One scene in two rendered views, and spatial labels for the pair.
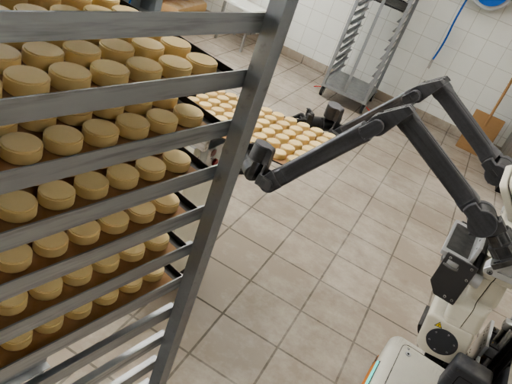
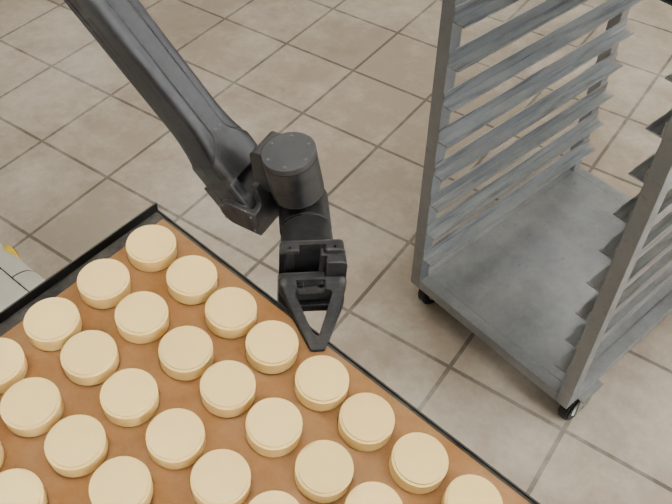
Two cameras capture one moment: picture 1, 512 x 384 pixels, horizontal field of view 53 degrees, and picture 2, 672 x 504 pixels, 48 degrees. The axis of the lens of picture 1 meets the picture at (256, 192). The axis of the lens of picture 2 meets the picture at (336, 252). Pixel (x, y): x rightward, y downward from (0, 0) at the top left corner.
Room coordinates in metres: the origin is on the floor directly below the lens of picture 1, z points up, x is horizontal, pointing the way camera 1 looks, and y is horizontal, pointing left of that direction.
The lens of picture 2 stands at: (2.00, 0.27, 1.58)
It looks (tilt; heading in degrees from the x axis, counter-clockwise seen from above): 48 degrees down; 200
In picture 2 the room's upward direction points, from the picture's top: straight up
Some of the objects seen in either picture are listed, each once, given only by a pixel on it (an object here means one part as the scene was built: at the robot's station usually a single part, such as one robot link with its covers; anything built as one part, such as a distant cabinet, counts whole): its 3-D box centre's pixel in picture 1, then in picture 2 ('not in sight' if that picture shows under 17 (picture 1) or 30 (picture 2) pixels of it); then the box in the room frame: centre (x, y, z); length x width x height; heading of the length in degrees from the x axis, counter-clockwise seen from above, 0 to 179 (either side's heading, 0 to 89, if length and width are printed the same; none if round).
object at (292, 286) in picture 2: not in sight; (313, 318); (1.56, 0.09, 0.96); 0.09 x 0.07 x 0.07; 25
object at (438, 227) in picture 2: not in sight; (522, 170); (0.53, 0.23, 0.33); 0.64 x 0.03 x 0.03; 151
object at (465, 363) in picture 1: (449, 350); not in sight; (1.39, -0.82, 0.61); 0.28 x 0.27 x 0.25; 160
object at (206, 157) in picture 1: (219, 154); not in sight; (1.84, 0.19, 0.77); 0.24 x 0.04 x 0.14; 159
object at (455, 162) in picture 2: not in sight; (536, 111); (0.53, 0.23, 0.51); 0.64 x 0.03 x 0.03; 151
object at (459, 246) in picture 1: (465, 256); not in sight; (1.49, -0.73, 0.93); 0.28 x 0.16 x 0.22; 160
